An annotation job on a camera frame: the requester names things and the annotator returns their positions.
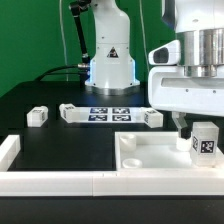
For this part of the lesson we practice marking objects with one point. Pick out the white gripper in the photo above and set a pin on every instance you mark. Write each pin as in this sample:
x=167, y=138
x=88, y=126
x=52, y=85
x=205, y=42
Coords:
x=170, y=90

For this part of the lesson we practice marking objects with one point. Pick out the white square table top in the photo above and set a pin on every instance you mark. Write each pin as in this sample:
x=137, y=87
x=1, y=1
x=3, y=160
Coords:
x=152, y=150

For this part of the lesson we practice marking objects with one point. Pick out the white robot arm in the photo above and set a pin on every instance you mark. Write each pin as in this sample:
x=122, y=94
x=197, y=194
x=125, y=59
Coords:
x=186, y=56

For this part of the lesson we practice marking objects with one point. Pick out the AprilTag marker sheet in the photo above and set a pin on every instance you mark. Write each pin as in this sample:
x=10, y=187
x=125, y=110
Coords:
x=111, y=115

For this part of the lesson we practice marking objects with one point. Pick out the white U-shaped obstacle fence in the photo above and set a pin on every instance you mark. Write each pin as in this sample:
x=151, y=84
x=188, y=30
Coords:
x=196, y=181

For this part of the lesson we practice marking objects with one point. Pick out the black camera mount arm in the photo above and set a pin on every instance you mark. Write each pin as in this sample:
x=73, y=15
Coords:
x=76, y=8

